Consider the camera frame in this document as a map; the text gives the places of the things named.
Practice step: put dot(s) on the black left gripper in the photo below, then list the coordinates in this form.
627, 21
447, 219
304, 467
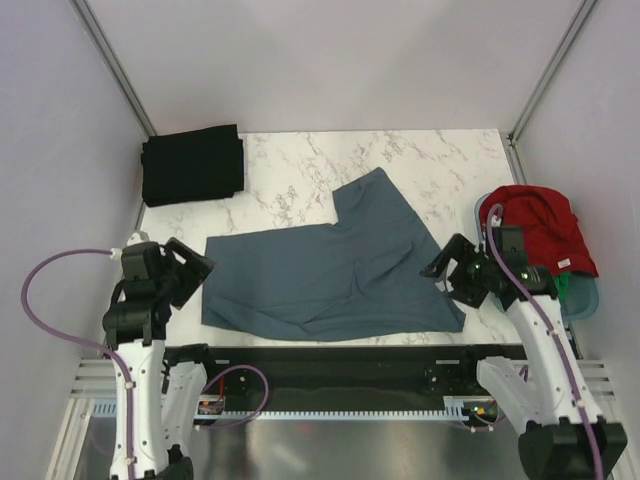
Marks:
195, 270

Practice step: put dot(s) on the red t-shirt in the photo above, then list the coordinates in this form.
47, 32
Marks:
552, 235

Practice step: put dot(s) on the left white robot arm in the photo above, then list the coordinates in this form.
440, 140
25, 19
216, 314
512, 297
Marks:
157, 387

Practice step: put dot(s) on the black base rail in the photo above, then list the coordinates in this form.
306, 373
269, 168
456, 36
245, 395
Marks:
342, 379

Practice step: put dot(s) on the green t-shirt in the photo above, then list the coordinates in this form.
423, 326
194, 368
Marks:
562, 282

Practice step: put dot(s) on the blue-grey t-shirt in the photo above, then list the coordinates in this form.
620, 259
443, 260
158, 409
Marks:
357, 278

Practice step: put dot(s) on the white slotted cable duct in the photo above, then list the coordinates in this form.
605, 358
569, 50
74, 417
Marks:
452, 411

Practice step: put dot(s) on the aluminium front frame profile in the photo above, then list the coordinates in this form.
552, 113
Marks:
96, 379

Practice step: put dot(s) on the teal plastic basket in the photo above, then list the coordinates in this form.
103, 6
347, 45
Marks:
582, 297

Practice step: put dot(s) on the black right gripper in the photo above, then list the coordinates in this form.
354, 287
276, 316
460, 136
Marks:
461, 250

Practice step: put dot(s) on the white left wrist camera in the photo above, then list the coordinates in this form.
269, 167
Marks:
137, 237

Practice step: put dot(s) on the left aluminium frame post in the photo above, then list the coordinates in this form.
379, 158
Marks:
97, 35

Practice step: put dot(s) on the aluminium frame post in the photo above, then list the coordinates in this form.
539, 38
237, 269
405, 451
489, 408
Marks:
97, 35
560, 54

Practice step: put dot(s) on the folded black t-shirt stack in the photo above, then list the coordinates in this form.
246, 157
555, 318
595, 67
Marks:
198, 165

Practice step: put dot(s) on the right aluminium frame post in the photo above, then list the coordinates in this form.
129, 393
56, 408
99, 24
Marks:
560, 54

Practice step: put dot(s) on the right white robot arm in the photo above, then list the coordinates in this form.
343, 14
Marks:
562, 431

